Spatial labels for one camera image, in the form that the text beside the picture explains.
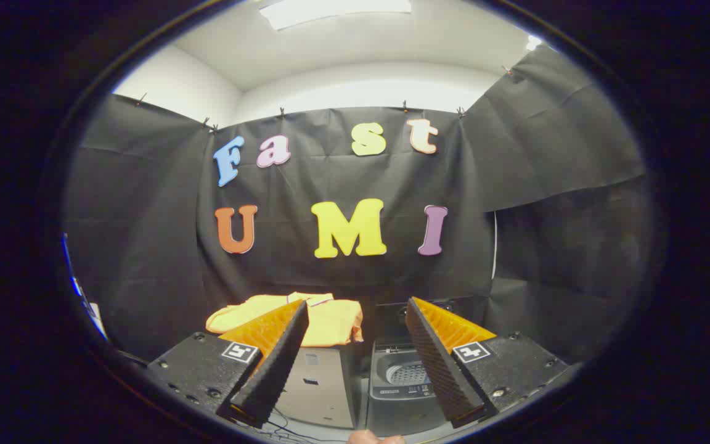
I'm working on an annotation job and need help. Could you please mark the grey washing machine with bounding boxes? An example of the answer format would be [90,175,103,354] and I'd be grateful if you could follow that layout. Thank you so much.
[364,341,454,436]

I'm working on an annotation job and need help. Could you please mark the black cable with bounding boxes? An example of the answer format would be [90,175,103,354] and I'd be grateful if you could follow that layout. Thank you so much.
[232,407,331,444]

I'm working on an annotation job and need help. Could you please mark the ceiling light panel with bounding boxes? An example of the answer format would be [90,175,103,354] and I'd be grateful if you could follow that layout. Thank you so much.
[259,0,412,31]

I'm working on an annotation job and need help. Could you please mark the white and blue object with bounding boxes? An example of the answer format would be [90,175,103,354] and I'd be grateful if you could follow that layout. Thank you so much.
[62,233,109,341]

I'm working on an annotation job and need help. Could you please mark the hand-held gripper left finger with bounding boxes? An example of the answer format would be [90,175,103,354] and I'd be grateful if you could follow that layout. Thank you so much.
[145,299,310,430]

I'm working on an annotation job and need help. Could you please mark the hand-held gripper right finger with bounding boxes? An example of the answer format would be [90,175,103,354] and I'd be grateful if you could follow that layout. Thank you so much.
[404,296,571,429]

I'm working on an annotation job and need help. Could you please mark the orange yellow polo shirt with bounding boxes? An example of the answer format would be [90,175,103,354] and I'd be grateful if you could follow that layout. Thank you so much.
[205,292,365,348]

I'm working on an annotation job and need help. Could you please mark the black washing machine lid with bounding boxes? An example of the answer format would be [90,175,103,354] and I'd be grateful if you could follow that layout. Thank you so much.
[372,296,491,346]

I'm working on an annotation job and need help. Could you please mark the grey cabinet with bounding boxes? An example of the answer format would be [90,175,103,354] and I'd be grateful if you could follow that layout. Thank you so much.
[276,345,357,430]

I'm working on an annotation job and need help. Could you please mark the black backdrop cloth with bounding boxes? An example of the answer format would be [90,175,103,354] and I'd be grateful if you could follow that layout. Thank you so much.
[62,43,651,371]

